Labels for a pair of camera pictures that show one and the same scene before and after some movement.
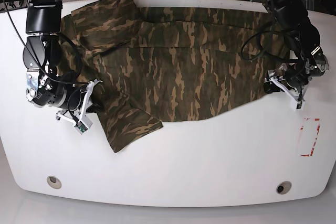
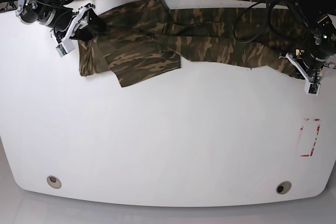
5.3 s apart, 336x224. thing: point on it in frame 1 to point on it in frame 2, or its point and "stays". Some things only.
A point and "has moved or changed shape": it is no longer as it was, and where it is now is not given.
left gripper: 71,97 to 64,20
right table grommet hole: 283,187 stays
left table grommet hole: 54,182 stays
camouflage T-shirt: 146,65 has moved or changed shape
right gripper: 295,76 to 311,61
